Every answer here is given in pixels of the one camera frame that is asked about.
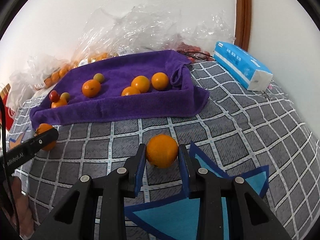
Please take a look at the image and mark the large clear plastic bag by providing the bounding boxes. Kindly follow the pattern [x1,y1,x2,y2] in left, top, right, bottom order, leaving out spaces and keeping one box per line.
[71,0,235,61]

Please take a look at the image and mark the red apple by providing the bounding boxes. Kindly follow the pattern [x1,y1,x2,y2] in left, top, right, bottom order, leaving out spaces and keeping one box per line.
[49,90,60,103]

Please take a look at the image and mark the person's hand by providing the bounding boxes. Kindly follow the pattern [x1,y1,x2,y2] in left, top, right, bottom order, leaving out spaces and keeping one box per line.
[10,176,34,239]

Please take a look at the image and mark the white plastic bag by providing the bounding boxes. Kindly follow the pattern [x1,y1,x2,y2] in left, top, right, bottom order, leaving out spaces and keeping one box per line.
[5,54,70,111]

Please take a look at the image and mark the small green fruit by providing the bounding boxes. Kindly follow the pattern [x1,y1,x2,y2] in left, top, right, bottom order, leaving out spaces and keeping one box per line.
[60,92,71,102]

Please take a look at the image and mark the tray of small oranges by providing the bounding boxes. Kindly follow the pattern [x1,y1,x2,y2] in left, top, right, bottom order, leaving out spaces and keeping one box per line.
[43,52,119,88]

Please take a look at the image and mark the red paper bag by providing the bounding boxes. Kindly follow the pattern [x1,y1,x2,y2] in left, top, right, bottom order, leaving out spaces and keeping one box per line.
[1,83,15,131]

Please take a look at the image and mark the brown wooden door frame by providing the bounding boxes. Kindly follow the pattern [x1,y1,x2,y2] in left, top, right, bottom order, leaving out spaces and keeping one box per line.
[234,0,252,51]

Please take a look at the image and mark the blue tissue pack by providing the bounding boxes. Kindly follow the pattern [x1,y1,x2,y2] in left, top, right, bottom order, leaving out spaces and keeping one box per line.
[214,41,273,92]

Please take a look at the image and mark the large stemmed orange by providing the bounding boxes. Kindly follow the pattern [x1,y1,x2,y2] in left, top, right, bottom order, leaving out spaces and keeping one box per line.
[81,79,101,98]

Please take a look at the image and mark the round orange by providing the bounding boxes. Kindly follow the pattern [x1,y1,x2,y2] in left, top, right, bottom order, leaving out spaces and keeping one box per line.
[121,86,140,96]

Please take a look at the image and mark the black eyeglasses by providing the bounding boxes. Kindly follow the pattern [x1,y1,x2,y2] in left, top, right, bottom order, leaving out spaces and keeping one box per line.
[177,50,214,62]

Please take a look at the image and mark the green yellow lime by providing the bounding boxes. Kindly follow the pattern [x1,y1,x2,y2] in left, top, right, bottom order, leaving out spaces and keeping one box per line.
[93,73,105,83]

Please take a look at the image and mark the purple towel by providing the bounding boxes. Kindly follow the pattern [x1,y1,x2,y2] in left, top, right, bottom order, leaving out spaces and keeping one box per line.
[29,50,209,128]

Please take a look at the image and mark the grey checked bed sheet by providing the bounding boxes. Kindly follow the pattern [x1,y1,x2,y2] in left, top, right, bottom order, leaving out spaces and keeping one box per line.
[15,62,319,239]

